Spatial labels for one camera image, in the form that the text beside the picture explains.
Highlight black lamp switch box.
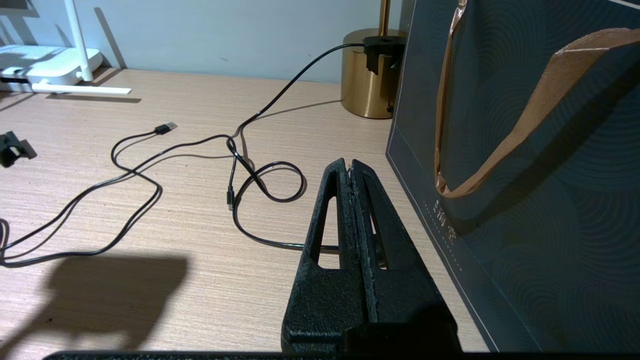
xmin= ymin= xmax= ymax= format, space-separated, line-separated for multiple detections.
xmin=362 ymin=35 xmax=407 ymax=76

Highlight brass desk lamp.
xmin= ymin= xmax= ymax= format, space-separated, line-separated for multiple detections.
xmin=341 ymin=0 xmax=408 ymax=120

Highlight small black clip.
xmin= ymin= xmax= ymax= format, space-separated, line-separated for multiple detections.
xmin=0 ymin=131 xmax=38 ymax=168

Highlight black USB cable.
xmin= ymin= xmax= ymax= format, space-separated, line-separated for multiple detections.
xmin=0 ymin=121 xmax=238 ymax=268

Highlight white router with antennas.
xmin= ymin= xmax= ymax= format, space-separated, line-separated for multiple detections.
xmin=0 ymin=0 xmax=132 ymax=96

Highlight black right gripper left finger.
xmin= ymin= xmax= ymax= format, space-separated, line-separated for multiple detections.
xmin=281 ymin=158 xmax=376 ymax=352

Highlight dark gift bag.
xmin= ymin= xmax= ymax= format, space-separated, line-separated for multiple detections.
xmin=385 ymin=0 xmax=640 ymax=353

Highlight black lamp power cord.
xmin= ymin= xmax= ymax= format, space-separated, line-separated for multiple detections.
xmin=227 ymin=42 xmax=366 ymax=251

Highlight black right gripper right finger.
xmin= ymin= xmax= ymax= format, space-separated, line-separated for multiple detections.
xmin=352 ymin=159 xmax=462 ymax=352

